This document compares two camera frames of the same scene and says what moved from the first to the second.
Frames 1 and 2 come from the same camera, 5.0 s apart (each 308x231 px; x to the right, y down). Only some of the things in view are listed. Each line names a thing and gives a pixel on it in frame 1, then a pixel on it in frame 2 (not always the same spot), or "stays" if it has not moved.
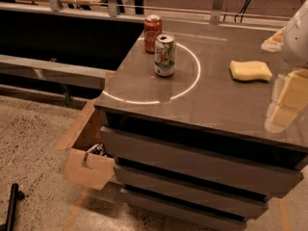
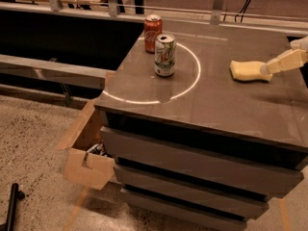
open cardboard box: x=86 y=162 stays
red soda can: x=152 y=28 stays
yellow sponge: x=250 y=70 stays
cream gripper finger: x=289 y=97 to x=291 y=59
